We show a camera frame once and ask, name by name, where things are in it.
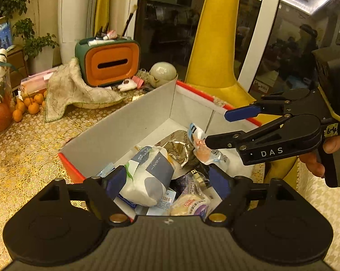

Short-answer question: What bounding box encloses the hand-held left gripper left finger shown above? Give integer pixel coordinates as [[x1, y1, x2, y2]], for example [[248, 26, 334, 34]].
[[40, 167, 130, 226]]

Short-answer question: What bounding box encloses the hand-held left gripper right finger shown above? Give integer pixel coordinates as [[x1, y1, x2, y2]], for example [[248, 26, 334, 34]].
[[206, 167, 297, 226]]

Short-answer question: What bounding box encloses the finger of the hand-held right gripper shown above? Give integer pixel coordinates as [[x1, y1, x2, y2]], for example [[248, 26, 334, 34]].
[[205, 118, 321, 166], [224, 88, 319, 122]]

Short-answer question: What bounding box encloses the orange white snack wrapper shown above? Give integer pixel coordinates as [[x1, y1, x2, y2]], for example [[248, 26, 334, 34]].
[[188, 123, 231, 166]]

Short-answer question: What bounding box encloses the white grey tissue pack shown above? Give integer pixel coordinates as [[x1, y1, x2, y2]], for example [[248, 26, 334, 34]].
[[119, 146, 176, 207]]

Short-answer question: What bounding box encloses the silver foil wrapper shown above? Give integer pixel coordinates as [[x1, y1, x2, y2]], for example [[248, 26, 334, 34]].
[[156, 130, 200, 170]]

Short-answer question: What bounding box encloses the red white cardboard box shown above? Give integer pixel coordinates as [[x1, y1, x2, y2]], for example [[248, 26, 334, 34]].
[[58, 79, 262, 223]]

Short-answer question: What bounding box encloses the person's right hand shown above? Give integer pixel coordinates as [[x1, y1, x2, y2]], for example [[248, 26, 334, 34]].
[[298, 133, 340, 177]]

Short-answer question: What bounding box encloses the yellow chair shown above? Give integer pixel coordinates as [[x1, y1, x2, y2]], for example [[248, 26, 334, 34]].
[[185, 0, 300, 181]]

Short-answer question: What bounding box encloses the houndstooth seat cushion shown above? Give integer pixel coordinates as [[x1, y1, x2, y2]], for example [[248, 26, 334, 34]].
[[264, 161, 340, 271]]

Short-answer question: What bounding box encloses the round celadon teapot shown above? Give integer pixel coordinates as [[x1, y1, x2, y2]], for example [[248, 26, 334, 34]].
[[148, 62, 178, 89]]

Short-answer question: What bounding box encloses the small white figurine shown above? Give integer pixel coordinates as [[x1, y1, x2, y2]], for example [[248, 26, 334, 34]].
[[117, 79, 136, 91]]

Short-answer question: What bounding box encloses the beige dish cloth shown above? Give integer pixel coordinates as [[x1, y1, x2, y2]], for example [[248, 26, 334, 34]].
[[44, 58, 124, 123]]

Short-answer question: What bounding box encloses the green orange tissue box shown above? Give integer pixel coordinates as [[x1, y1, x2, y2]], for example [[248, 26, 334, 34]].
[[75, 37, 141, 87]]

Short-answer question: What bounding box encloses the pile of small tangerines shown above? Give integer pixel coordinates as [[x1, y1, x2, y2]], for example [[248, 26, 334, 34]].
[[12, 88, 49, 123]]

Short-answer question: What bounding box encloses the pink flat box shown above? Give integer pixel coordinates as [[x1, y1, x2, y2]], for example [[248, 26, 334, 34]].
[[20, 71, 60, 94]]

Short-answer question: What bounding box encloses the white tube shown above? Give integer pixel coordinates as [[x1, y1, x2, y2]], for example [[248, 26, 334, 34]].
[[88, 39, 115, 46]]

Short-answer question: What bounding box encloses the wooden tv cabinet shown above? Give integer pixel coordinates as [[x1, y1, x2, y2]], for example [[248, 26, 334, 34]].
[[5, 45, 29, 89]]

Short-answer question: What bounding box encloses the printed clear gift bag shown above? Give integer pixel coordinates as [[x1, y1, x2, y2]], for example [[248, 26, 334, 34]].
[[0, 48, 18, 110]]

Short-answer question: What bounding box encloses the yellow curtain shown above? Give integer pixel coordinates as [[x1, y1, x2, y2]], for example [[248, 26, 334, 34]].
[[95, 0, 111, 36]]

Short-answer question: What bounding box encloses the grey curtain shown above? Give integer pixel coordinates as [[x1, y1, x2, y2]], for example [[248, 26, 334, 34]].
[[87, 0, 100, 38]]

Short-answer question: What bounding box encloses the leafy potted plant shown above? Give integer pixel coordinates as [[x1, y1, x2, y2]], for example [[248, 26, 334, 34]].
[[0, 0, 60, 63]]

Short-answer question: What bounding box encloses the white door frame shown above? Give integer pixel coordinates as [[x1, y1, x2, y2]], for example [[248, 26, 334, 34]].
[[238, 0, 285, 91]]

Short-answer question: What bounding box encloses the long-handled brush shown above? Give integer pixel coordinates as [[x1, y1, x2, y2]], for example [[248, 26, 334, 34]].
[[122, 4, 138, 37]]

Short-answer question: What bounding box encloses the blue photo frame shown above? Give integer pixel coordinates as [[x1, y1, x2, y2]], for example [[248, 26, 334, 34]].
[[0, 22, 12, 52]]

